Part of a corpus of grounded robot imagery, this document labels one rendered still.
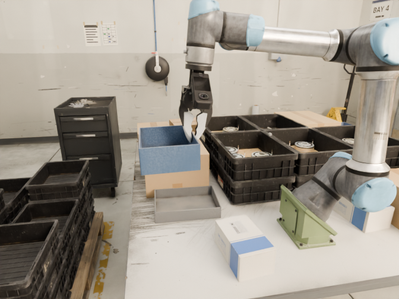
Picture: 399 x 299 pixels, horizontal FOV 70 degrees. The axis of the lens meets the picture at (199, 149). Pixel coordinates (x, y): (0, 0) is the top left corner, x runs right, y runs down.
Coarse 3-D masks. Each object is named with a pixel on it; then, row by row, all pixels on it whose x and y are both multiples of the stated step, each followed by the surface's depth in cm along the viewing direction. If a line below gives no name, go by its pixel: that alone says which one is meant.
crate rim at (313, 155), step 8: (296, 128) 162; (304, 128) 162; (272, 136) 147; (328, 136) 147; (344, 144) 135; (304, 152) 124; (312, 152) 124; (320, 152) 124; (328, 152) 125; (352, 152) 127
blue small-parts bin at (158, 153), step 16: (144, 128) 85; (160, 128) 86; (176, 128) 87; (144, 144) 87; (160, 144) 88; (176, 144) 89; (192, 144) 69; (144, 160) 68; (160, 160) 69; (176, 160) 70; (192, 160) 70
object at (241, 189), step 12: (216, 168) 147; (228, 180) 126; (264, 180) 122; (276, 180) 124; (288, 180) 125; (228, 192) 129; (240, 192) 123; (252, 192) 125; (264, 192) 125; (276, 192) 127; (240, 204) 124
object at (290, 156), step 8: (216, 144) 142; (280, 144) 135; (224, 152) 128; (296, 152) 124; (232, 160) 118; (240, 160) 117; (248, 160) 118; (256, 160) 118; (264, 160) 119; (272, 160) 120; (280, 160) 121
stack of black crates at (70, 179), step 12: (48, 168) 204; (60, 168) 206; (72, 168) 208; (84, 168) 193; (36, 180) 182; (48, 180) 199; (60, 180) 198; (72, 180) 199; (84, 180) 194; (36, 192) 171; (48, 192) 172; (60, 192) 173; (72, 192) 174; (84, 192) 194; (84, 204) 189; (84, 216) 187; (84, 228) 184; (84, 240) 187
